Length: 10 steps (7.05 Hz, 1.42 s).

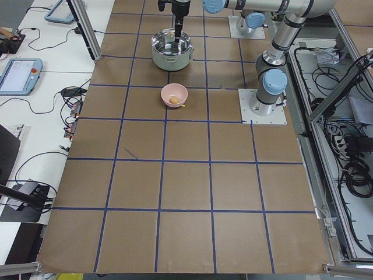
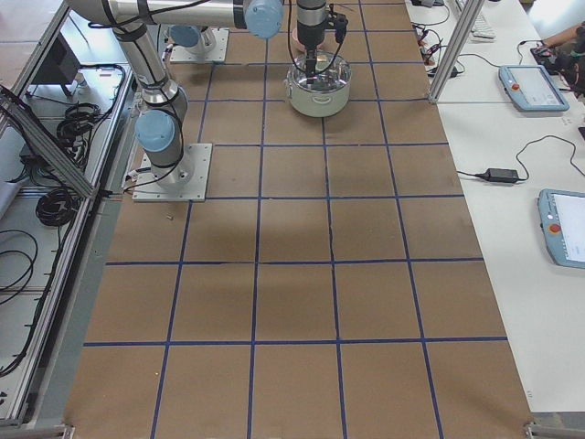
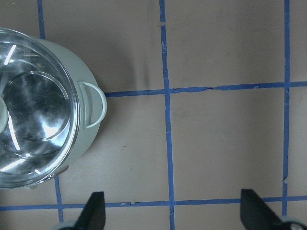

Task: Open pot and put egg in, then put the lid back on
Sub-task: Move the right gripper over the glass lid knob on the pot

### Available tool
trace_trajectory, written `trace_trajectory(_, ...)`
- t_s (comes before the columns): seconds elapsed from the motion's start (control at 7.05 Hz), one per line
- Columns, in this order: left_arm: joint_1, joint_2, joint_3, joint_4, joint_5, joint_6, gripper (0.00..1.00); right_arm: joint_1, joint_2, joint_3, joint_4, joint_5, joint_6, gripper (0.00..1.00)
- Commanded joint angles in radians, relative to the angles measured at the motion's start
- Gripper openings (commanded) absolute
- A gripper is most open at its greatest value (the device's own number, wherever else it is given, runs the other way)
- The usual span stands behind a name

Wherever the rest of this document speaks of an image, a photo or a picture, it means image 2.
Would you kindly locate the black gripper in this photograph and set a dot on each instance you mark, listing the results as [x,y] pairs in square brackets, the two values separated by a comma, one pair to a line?
[311,37]

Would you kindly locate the glass pot lid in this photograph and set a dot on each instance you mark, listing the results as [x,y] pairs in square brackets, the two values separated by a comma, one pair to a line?
[332,73]

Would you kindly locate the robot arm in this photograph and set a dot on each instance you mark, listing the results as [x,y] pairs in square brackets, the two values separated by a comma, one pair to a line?
[159,129]
[195,40]

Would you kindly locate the pale green electric pot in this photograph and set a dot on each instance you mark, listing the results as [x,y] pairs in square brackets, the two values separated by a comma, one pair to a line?
[315,104]

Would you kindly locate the pink bowl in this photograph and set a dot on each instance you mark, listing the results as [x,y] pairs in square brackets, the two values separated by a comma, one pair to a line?
[295,40]

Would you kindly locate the white keyboard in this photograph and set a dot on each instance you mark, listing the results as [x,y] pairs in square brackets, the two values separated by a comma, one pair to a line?
[482,30]

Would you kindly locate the black power adapter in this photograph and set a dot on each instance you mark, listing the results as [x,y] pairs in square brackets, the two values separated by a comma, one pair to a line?
[499,175]

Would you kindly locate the far teach pendant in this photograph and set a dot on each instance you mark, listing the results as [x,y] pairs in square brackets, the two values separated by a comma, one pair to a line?
[531,89]

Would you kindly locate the teach pendant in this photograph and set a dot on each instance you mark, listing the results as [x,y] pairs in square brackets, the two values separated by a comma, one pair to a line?
[562,222]
[531,89]

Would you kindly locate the brown paper table mat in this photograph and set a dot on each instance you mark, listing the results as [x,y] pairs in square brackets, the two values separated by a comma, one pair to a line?
[331,284]

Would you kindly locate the near teach pendant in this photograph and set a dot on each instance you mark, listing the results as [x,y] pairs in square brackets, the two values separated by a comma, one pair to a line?
[562,222]

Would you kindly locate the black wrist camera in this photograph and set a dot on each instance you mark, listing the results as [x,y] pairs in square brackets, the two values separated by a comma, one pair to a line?
[338,23]

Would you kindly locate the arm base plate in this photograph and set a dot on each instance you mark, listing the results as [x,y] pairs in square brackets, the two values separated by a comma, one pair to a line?
[216,56]
[186,182]

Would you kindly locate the aluminium frame post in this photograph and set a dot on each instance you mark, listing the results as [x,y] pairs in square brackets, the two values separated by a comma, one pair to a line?
[457,40]

